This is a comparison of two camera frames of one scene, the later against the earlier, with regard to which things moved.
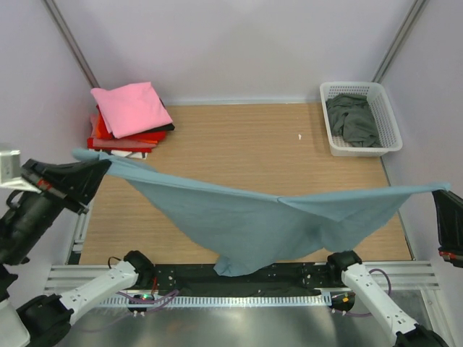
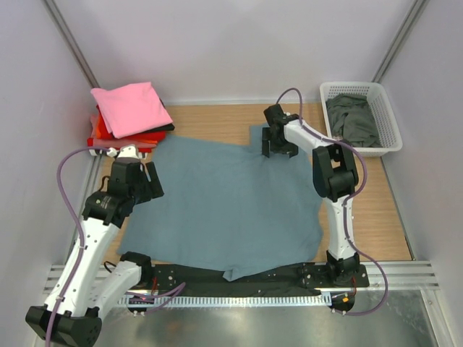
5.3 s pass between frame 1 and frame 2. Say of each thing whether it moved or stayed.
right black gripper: moved
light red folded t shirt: stayed
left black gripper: moved
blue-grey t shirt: moved
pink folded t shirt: stayed
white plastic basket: stayed
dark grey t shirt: stayed
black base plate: stayed
